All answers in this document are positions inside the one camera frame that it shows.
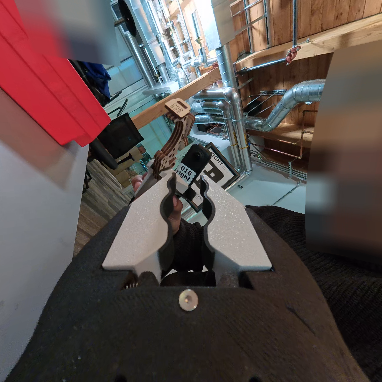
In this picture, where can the framed marker poster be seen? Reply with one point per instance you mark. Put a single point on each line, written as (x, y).
(220, 174)

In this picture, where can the red plastic bin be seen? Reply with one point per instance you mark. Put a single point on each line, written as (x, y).
(59, 98)

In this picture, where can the black round lamp on pole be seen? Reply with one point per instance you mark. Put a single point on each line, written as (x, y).
(129, 18)

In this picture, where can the blue jacket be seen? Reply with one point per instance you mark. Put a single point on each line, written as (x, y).
(98, 80)

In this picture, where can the person's right hand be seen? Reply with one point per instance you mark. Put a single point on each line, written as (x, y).
(174, 215)

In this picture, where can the long silver spiral duct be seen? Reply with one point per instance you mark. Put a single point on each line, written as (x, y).
(146, 29)

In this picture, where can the black monitor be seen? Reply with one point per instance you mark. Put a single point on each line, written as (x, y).
(119, 135)

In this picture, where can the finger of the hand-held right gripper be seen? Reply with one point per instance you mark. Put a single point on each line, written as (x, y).
(150, 170)

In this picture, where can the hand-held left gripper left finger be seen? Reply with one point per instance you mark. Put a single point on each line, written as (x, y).
(134, 232)

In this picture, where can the silver spiral elbow duct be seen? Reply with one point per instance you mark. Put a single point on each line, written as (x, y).
(286, 104)

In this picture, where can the wooden model assembly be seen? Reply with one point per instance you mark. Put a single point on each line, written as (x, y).
(176, 134)

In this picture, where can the wooden beam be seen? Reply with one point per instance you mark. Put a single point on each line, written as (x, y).
(191, 86)

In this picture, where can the insulated silver pipes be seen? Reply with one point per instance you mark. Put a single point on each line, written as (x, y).
(235, 134)

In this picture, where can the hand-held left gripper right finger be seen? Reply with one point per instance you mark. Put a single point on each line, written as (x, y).
(238, 238)

